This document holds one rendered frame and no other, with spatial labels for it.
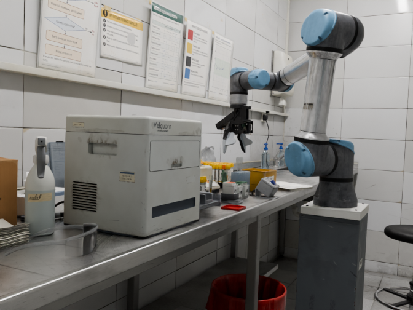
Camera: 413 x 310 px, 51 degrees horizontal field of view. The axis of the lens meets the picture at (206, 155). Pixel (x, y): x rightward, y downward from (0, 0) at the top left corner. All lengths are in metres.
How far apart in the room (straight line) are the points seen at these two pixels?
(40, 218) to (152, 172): 0.29
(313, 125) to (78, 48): 0.94
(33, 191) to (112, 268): 0.30
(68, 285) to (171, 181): 0.43
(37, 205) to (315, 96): 0.88
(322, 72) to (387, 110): 2.53
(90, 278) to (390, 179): 3.30
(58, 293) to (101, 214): 0.36
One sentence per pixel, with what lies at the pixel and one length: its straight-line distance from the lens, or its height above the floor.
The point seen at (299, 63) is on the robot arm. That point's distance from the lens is 1.69.
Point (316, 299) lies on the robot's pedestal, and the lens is 1.60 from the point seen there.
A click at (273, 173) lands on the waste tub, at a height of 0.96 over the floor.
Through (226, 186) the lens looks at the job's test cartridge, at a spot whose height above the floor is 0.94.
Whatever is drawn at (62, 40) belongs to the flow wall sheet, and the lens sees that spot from 1.74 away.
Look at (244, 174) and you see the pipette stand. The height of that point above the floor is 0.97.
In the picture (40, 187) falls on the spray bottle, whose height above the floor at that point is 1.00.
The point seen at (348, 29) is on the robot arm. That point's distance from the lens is 1.47.
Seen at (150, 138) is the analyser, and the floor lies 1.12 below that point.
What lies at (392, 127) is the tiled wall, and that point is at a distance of 3.93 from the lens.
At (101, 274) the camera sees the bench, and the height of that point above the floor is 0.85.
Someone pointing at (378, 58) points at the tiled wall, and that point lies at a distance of 4.00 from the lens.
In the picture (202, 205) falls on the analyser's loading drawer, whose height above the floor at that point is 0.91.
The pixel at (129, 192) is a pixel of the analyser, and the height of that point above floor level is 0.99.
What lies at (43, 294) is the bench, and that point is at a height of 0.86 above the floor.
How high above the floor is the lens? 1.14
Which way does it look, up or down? 3 degrees down
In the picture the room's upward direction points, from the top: 2 degrees clockwise
